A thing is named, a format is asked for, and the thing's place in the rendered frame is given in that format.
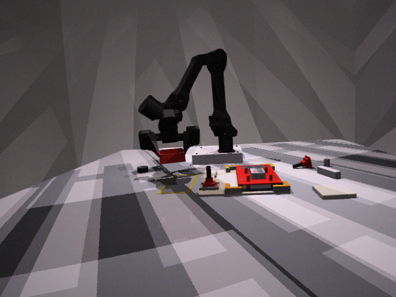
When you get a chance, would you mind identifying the black short cylinder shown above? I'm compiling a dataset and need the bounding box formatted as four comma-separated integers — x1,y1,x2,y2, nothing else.
137,166,149,173

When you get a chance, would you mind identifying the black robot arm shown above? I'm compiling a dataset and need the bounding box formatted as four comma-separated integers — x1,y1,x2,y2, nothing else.
138,48,238,153

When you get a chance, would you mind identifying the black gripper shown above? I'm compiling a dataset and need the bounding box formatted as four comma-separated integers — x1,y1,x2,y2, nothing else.
139,126,200,157

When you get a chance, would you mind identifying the cream flat slab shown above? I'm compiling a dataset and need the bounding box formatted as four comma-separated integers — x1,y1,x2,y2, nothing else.
312,184,357,199

